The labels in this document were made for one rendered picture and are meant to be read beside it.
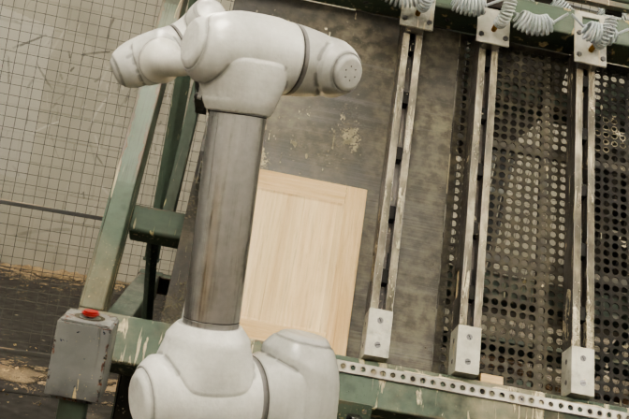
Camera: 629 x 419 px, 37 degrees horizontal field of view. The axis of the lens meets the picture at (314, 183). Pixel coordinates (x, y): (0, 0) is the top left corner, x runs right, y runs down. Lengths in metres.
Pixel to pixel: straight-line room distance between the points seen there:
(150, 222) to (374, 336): 0.67
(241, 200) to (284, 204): 0.93
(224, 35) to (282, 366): 0.60
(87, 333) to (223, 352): 0.57
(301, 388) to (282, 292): 0.76
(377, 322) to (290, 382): 0.73
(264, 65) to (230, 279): 0.37
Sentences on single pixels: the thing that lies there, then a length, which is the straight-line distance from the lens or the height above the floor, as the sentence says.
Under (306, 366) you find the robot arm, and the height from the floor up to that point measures 1.02.
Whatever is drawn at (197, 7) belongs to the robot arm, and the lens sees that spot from 2.18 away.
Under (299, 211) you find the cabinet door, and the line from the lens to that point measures 2.56.
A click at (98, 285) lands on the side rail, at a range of 2.42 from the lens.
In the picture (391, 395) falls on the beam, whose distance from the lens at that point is 2.40.
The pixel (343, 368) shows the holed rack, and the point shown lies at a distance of 2.39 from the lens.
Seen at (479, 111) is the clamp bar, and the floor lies 1.59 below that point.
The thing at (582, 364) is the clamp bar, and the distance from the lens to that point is 2.56.
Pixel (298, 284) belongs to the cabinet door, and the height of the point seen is 1.04.
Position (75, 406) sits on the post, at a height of 0.73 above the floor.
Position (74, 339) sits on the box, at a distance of 2.16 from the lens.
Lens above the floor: 1.43
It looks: 3 degrees down
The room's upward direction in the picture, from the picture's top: 11 degrees clockwise
